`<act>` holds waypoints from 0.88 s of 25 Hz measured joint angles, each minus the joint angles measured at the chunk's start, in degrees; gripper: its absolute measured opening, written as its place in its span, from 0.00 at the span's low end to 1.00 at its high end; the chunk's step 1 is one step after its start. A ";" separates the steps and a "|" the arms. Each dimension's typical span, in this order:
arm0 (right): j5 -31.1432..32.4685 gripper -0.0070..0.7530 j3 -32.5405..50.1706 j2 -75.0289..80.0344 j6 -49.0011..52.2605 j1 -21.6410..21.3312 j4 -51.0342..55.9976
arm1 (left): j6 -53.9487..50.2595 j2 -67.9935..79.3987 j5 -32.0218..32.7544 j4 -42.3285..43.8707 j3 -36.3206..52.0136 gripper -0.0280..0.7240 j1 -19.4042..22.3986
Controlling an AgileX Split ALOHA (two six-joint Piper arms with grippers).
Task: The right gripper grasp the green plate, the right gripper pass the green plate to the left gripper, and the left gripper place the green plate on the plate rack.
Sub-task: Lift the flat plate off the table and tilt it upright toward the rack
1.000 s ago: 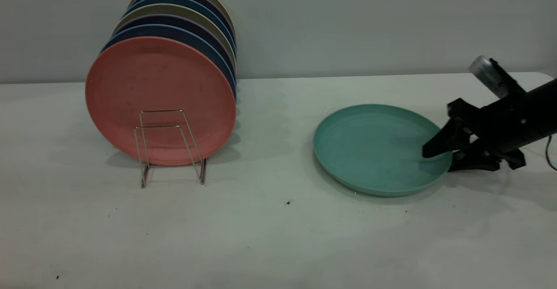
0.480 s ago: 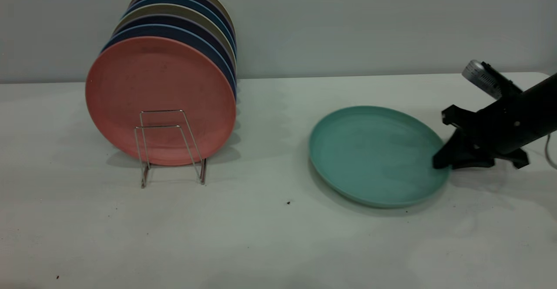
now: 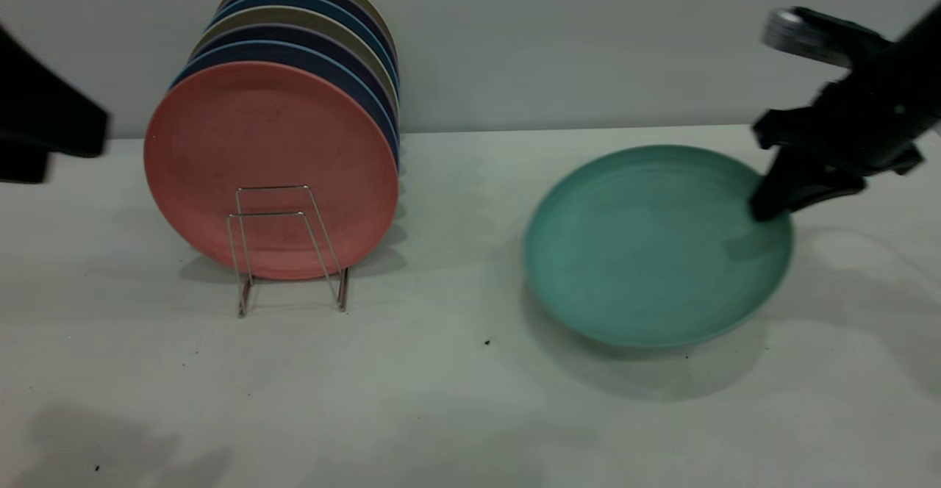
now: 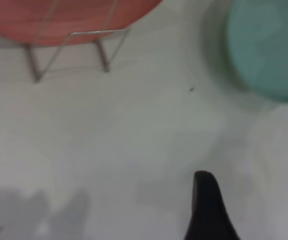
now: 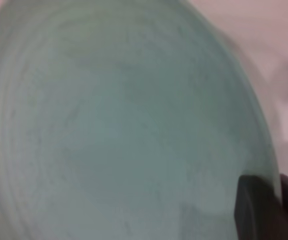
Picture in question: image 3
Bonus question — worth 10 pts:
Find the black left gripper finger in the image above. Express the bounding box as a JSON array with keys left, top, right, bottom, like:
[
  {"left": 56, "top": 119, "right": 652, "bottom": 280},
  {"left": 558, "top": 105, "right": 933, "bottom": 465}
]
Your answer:
[
  {"left": 0, "top": 24, "right": 110, "bottom": 159},
  {"left": 0, "top": 135, "right": 49, "bottom": 184}
]

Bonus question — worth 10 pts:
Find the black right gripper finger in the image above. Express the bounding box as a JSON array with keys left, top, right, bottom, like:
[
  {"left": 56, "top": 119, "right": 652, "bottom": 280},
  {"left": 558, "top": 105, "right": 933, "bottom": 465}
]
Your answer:
[
  {"left": 790, "top": 171, "right": 870, "bottom": 214},
  {"left": 749, "top": 147, "right": 818, "bottom": 223}
]

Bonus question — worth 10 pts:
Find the metal wire plate rack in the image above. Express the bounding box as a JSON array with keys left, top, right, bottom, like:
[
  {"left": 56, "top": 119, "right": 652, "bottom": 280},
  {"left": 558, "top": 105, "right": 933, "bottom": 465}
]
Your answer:
[{"left": 226, "top": 184, "right": 349, "bottom": 318}]

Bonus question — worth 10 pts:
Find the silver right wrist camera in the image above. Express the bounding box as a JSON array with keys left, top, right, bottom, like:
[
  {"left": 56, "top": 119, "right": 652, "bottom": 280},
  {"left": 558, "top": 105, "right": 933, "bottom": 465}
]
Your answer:
[{"left": 762, "top": 7, "right": 894, "bottom": 70}]

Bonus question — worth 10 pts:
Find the pink round plate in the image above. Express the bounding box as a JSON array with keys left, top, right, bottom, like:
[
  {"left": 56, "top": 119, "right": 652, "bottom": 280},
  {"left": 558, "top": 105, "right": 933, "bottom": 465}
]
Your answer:
[{"left": 144, "top": 61, "right": 399, "bottom": 281}]

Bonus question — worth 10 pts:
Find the navy blue round plate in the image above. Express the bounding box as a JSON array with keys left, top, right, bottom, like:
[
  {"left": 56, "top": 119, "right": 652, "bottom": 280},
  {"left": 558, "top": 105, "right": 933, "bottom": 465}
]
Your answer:
[{"left": 171, "top": 40, "right": 401, "bottom": 169}]

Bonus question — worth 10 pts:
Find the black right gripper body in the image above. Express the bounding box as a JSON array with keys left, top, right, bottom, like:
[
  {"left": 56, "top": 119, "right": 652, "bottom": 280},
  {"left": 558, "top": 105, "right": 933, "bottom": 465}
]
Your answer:
[{"left": 751, "top": 46, "right": 929, "bottom": 180}]

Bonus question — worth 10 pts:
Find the teal blue round plate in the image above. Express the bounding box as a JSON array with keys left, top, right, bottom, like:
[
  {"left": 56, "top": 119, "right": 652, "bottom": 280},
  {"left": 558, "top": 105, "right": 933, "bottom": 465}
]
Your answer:
[{"left": 210, "top": 0, "right": 401, "bottom": 92}]

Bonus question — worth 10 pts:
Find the green round plate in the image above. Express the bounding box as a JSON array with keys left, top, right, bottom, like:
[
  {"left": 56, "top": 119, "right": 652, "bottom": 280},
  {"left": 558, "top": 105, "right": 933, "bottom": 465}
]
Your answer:
[{"left": 523, "top": 144, "right": 795, "bottom": 348}]

